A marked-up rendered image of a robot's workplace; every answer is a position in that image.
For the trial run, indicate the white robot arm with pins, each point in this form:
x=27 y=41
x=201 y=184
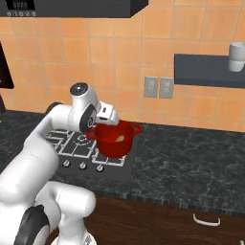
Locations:
x=38 y=166

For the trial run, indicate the dark wood drawer front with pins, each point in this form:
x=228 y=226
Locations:
x=204 y=223

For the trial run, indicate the beige sweet potato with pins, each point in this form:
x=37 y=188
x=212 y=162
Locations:
x=120 y=138

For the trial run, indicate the black hob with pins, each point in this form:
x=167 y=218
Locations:
x=95 y=153

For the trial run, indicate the black range hood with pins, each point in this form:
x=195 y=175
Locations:
x=76 y=7

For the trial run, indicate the dark wood cupboard door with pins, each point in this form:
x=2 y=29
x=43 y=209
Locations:
x=124 y=221

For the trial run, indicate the white jar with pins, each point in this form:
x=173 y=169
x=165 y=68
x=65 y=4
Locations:
x=236 y=56

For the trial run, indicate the dark wall shelf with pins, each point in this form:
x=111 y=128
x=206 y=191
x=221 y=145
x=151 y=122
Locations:
x=207 y=71

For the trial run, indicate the grey wall socket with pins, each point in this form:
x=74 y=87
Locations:
x=166 y=87
x=151 y=86

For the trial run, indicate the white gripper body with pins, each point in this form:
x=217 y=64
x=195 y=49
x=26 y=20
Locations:
x=110 y=116

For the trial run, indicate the red pot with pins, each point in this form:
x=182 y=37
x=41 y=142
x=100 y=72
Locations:
x=115 y=143

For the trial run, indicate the silver hob knob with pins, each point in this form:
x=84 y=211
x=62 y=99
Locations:
x=66 y=163
x=82 y=165
x=100 y=167

